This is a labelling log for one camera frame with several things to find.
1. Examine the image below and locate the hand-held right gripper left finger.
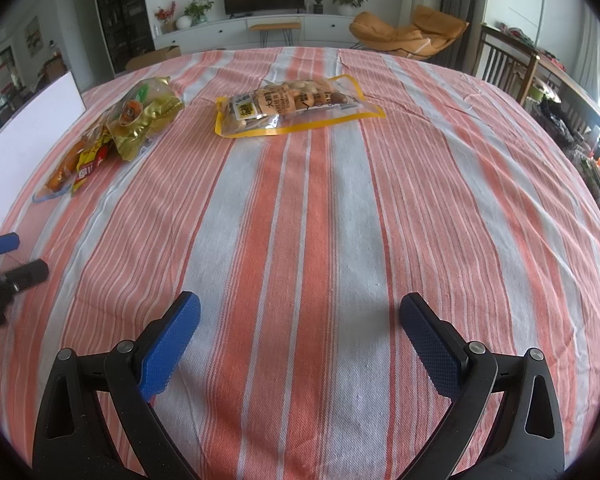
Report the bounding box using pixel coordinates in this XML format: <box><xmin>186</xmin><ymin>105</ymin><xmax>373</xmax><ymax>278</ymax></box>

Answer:
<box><xmin>32</xmin><ymin>290</ymin><xmax>202</xmax><ymax>480</ymax></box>

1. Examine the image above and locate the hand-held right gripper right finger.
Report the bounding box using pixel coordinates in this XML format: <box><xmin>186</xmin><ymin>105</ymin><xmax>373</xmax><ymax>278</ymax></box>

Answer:
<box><xmin>399</xmin><ymin>292</ymin><xmax>566</xmax><ymax>480</ymax></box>

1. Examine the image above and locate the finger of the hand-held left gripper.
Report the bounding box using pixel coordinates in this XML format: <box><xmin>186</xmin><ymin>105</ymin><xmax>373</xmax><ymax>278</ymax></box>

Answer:
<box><xmin>2</xmin><ymin>259</ymin><xmax>50</xmax><ymax>292</ymax></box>
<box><xmin>0</xmin><ymin>232</ymin><xmax>21</xmax><ymax>260</ymax></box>

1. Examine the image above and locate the orange snack zip bag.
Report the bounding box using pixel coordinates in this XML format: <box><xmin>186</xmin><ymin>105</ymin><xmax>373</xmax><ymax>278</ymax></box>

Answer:
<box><xmin>32</xmin><ymin>127</ymin><xmax>118</xmax><ymax>203</ymax></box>

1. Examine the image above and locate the gold snack bag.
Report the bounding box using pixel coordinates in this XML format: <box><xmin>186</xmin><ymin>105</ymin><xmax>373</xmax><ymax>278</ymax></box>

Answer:
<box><xmin>105</xmin><ymin>76</ymin><xmax>186</xmax><ymax>162</ymax></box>

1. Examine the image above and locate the clear nut bag yellow border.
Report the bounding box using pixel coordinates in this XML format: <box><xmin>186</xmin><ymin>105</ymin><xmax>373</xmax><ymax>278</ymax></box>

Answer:
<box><xmin>214</xmin><ymin>74</ymin><xmax>385</xmax><ymax>138</ymax></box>

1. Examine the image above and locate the red snack packet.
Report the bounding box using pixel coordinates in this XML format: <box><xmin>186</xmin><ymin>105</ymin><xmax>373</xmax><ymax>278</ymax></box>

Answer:
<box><xmin>72</xmin><ymin>142</ymin><xmax>112</xmax><ymax>195</ymax></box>

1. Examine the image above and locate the white board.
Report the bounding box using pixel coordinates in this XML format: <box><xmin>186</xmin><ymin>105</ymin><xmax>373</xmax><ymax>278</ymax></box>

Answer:
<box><xmin>0</xmin><ymin>70</ymin><xmax>87</xmax><ymax>201</ymax></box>

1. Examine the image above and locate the orange white striped blanket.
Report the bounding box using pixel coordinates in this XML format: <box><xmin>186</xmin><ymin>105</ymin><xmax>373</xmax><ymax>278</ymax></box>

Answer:
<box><xmin>0</xmin><ymin>46</ymin><xmax>600</xmax><ymax>480</ymax></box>

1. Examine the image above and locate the cardboard box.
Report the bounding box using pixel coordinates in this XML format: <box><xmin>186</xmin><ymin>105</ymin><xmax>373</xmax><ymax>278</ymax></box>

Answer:
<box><xmin>125</xmin><ymin>45</ymin><xmax>182</xmax><ymax>72</ymax></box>

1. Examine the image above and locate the pile of clutter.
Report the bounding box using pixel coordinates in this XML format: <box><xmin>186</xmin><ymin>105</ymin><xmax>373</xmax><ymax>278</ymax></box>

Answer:
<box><xmin>525</xmin><ymin>85</ymin><xmax>600</xmax><ymax>226</ymax></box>

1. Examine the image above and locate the black shelf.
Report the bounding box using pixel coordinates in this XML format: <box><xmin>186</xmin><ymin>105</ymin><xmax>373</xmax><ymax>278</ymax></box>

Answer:
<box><xmin>91</xmin><ymin>0</ymin><xmax>157</xmax><ymax>75</ymax></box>

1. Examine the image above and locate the red flower plant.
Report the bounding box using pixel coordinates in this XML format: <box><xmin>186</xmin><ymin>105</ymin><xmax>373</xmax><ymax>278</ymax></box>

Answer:
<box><xmin>154</xmin><ymin>1</ymin><xmax>177</xmax><ymax>35</ymax></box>

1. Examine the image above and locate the dark wooden dining chair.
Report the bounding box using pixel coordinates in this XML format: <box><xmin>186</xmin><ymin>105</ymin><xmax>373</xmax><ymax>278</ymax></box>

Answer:
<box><xmin>472</xmin><ymin>24</ymin><xmax>541</xmax><ymax>106</ymax></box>

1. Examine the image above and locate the white television cabinet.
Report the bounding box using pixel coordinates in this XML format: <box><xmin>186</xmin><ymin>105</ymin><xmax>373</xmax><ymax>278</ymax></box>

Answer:
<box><xmin>152</xmin><ymin>12</ymin><xmax>376</xmax><ymax>53</ymax></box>

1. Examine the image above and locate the orange lounge chair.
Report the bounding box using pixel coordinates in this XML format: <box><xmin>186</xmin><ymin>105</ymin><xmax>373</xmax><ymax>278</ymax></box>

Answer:
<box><xmin>349</xmin><ymin>5</ymin><xmax>470</xmax><ymax>63</ymax></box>

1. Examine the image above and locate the wooden stool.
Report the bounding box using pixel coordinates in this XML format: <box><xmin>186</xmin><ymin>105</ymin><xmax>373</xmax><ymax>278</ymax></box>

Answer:
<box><xmin>247</xmin><ymin>21</ymin><xmax>302</xmax><ymax>47</ymax></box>

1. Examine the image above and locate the white curtain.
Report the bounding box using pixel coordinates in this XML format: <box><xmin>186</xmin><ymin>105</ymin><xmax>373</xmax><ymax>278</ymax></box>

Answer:
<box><xmin>570</xmin><ymin>5</ymin><xmax>600</xmax><ymax>101</ymax></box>

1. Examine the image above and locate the grey curtain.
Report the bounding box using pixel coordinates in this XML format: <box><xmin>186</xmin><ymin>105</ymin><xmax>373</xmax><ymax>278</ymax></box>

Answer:
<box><xmin>440</xmin><ymin>0</ymin><xmax>491</xmax><ymax>73</ymax></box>

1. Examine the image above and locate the wall picture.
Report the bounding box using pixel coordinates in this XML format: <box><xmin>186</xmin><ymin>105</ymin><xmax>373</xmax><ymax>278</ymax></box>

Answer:
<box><xmin>24</xmin><ymin>16</ymin><xmax>43</xmax><ymax>57</ymax></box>

